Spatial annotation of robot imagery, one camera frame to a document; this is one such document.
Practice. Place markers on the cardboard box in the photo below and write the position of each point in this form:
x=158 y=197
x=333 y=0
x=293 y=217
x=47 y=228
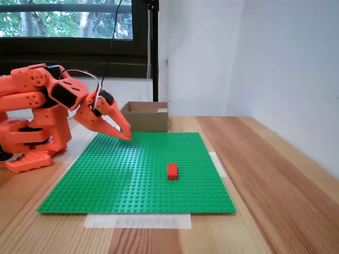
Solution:
x=151 y=121

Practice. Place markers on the green lego baseplate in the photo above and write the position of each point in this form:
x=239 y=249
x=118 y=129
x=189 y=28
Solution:
x=132 y=180

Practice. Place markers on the red lego block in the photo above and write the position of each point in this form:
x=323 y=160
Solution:
x=172 y=172

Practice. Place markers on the wide white tape strip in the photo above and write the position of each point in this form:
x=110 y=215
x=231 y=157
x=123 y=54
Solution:
x=137 y=221

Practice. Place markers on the black window frame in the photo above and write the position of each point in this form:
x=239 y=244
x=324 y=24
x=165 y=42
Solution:
x=66 y=50

